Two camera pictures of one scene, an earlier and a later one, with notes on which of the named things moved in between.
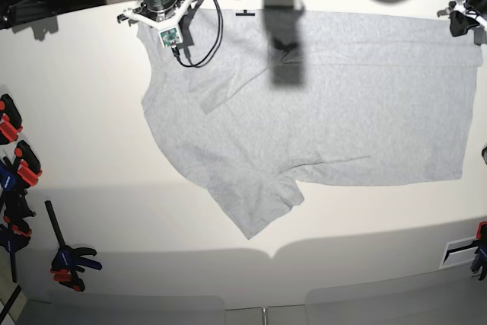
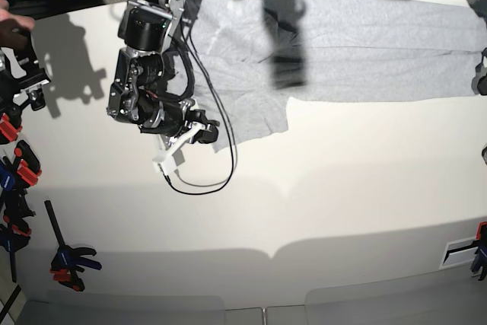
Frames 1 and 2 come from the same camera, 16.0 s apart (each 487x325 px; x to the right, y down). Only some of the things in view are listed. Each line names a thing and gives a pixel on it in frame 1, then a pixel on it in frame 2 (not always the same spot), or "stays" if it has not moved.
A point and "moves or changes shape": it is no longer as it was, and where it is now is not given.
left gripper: (469, 11) → (479, 81)
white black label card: (459, 252) stays
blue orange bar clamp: (65, 266) stays
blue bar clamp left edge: (14, 211) stays
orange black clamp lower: (29, 168) stays
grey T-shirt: (300, 96) moves or changes shape
